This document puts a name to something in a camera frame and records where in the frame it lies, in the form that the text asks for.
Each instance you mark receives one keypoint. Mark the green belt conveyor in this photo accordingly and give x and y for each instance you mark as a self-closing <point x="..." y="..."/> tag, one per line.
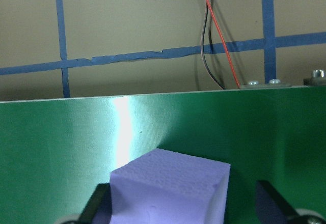
<point x="51" y="145"/>

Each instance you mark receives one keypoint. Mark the purple foam block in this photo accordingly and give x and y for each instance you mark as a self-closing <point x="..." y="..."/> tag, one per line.
<point x="165" y="188"/>

